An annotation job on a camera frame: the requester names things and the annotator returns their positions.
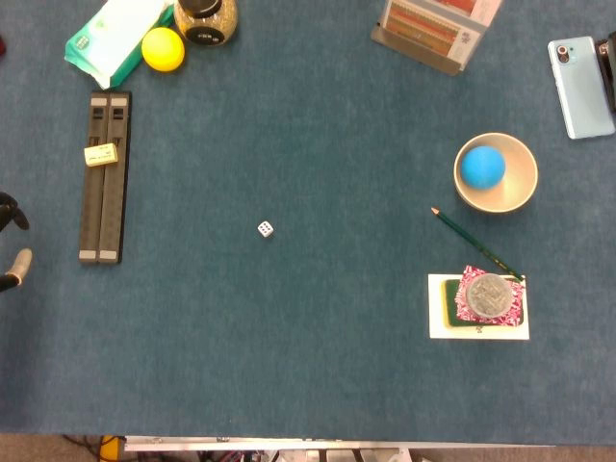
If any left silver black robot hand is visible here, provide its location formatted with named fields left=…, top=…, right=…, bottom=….
left=0, top=192, right=34, bottom=294

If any black folding stand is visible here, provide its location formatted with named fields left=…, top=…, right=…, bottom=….
left=78, top=90, right=133, bottom=266

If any yellow eraser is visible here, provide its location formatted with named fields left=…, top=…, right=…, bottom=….
left=83, top=142, right=119, bottom=168

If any green white wet wipes pack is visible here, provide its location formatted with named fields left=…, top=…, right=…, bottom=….
left=64, top=0, right=176, bottom=90

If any yellow ball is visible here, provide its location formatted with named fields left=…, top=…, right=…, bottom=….
left=141, top=26, right=186, bottom=73

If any glass jar with black lid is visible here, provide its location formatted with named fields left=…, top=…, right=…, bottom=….
left=172, top=0, right=240, bottom=47

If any white card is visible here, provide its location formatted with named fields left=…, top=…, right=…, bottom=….
left=427, top=273, right=531, bottom=342

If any green yellow sponge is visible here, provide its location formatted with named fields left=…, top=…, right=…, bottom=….
left=441, top=277, right=527, bottom=330

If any green pencil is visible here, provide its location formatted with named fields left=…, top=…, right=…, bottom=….
left=430, top=206, right=526, bottom=282

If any blue ball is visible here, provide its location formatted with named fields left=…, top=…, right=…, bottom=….
left=460, top=145, right=507, bottom=192

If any round grey metal lid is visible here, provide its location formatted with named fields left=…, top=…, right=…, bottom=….
left=465, top=272, right=515, bottom=319

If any beige bowl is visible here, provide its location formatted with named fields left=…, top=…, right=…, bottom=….
left=452, top=132, right=540, bottom=215

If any red white patterned wrapper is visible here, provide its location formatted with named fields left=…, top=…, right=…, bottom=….
left=453, top=263, right=527, bottom=326

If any light blue smartphone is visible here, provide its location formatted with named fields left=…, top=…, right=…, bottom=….
left=547, top=36, right=616, bottom=141

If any aluminium frame rail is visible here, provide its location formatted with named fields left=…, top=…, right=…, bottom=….
left=122, top=435, right=554, bottom=453

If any black device with strap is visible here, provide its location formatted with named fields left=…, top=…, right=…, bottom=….
left=595, top=37, right=616, bottom=115

